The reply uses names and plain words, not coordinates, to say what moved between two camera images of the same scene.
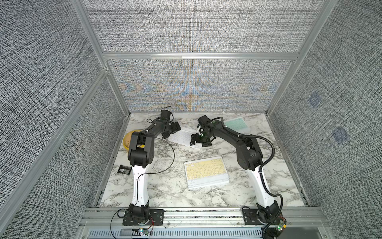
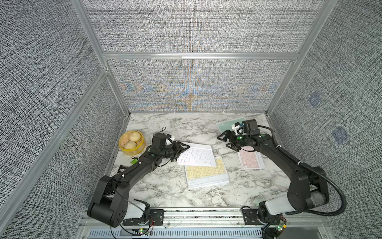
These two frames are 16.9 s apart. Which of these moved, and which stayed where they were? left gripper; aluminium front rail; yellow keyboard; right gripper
Moved: left gripper; right gripper
Stayed: yellow keyboard; aluminium front rail
